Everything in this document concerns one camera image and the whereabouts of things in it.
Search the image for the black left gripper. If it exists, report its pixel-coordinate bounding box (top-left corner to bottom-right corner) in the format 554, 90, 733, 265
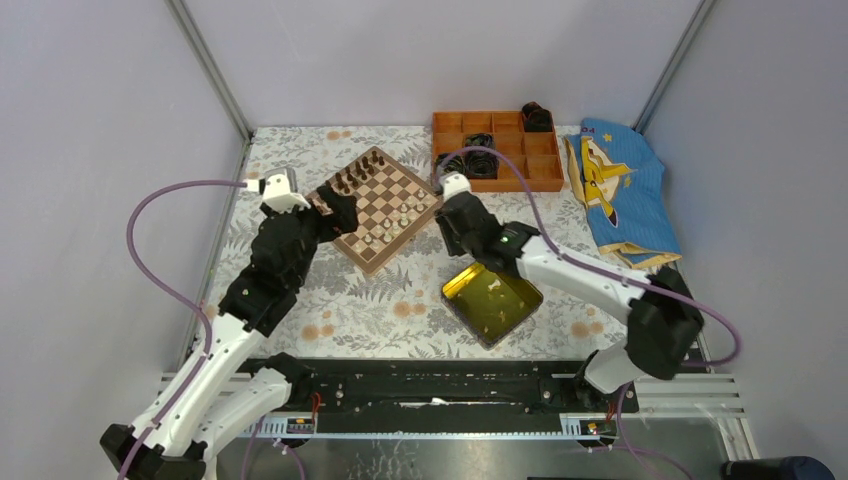
263, 187, 359, 290

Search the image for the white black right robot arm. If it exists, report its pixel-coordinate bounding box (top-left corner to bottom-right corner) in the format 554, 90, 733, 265
435, 193, 704, 412

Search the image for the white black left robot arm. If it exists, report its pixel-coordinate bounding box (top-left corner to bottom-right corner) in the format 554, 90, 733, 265
100, 180, 359, 479

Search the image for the wooden chess board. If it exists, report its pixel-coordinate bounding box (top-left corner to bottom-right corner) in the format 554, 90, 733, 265
323, 147, 442, 276

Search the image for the gold metal tin tray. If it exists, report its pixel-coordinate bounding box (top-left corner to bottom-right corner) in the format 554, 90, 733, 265
441, 263, 544, 350

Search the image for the orange compartment tray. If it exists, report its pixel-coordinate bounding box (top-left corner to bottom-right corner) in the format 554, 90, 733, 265
431, 110, 566, 192

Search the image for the blue pikachu cloth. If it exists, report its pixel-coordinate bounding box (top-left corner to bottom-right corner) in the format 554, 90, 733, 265
563, 118, 682, 270

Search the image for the dark blue cylinder object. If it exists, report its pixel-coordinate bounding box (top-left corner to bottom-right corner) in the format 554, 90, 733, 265
719, 456, 835, 480

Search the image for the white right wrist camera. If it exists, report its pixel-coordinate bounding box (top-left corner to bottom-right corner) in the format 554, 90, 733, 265
438, 173, 472, 202

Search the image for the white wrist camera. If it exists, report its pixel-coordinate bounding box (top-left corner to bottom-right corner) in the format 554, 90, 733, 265
245, 167, 311, 214
438, 173, 472, 202

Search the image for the black rolled strap centre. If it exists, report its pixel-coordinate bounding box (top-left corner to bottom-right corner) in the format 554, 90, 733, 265
462, 132, 501, 181

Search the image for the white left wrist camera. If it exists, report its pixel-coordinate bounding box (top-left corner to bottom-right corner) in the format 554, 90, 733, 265
245, 167, 311, 214

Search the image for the black rolled strap corner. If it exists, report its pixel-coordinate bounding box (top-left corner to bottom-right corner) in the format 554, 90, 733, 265
521, 102, 554, 133

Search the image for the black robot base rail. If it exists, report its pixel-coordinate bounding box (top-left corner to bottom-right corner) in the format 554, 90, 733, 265
276, 359, 639, 436

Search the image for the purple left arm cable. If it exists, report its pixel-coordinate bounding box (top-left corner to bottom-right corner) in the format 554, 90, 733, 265
115, 178, 266, 480

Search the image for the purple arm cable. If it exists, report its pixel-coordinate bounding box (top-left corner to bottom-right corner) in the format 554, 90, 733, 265
115, 178, 266, 480
431, 146, 745, 480

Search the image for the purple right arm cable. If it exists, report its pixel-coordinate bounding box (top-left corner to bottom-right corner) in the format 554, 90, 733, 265
431, 146, 745, 480

